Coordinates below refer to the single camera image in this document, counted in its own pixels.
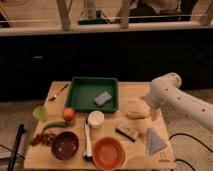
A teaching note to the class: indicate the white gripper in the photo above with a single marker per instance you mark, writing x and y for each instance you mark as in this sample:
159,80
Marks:
154,112

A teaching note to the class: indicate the yellow banana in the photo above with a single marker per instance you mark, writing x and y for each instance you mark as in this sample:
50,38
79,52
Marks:
137,115

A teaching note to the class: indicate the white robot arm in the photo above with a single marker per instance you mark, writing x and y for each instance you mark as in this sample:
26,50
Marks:
166,88

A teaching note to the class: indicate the orange-red bowl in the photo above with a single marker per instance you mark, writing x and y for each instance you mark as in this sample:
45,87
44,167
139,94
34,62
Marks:
108,154

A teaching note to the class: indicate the dark maroon bowl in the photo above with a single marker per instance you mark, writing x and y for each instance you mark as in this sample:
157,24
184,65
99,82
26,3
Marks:
65,145

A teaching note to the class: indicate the grey folded cloth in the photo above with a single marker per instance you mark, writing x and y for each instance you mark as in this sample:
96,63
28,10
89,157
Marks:
154,143

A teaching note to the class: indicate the wooden block brush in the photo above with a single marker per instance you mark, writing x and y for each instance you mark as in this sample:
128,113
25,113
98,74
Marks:
128,132

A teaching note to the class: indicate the grey-blue sponge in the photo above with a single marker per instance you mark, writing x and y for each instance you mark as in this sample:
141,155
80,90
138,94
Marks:
102,98

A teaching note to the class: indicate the white cup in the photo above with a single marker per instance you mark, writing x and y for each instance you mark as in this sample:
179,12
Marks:
96,119

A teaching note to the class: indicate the green plastic tray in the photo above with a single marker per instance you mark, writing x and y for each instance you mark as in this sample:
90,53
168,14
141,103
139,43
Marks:
83,91

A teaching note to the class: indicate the orange fruit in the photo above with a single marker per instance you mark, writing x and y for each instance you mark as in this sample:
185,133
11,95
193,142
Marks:
69,114

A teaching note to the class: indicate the green chili pepper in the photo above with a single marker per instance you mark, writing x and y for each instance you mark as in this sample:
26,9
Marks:
54,124

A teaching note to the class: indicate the red grape bunch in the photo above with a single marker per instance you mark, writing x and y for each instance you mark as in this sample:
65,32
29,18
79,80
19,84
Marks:
44,138

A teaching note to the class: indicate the light green cup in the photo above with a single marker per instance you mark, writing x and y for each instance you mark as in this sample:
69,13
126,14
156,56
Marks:
40,113

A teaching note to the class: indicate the black pole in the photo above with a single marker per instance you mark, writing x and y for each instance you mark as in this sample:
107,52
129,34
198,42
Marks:
14,153

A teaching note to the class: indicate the wooden railing post right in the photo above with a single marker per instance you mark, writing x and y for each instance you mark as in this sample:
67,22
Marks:
124,22

